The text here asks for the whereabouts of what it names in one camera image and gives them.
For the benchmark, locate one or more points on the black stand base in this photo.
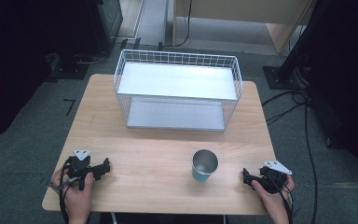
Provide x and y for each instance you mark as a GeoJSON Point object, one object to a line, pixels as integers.
{"type": "Point", "coordinates": [68, 70]}
{"type": "Point", "coordinates": [279, 77]}

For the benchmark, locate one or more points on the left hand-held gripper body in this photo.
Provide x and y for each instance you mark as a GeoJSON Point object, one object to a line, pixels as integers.
{"type": "Point", "coordinates": [79, 168]}

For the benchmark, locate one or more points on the black cabinet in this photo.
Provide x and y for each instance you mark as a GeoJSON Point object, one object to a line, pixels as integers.
{"type": "Point", "coordinates": [105, 21]}

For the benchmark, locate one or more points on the teal metal cup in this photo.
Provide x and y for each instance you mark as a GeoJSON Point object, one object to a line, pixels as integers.
{"type": "Point", "coordinates": [199, 176]}

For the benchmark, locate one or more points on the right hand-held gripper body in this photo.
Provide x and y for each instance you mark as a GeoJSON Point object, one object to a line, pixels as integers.
{"type": "Point", "coordinates": [273, 179]}

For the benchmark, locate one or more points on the person's right hand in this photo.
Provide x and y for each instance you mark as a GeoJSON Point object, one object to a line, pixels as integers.
{"type": "Point", "coordinates": [275, 205]}

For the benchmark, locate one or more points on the person's left hand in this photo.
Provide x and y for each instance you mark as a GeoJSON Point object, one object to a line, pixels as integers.
{"type": "Point", "coordinates": [77, 199]}

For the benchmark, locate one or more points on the light wooden furniture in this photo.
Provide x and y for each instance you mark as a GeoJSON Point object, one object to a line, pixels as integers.
{"type": "Point", "coordinates": [245, 12]}

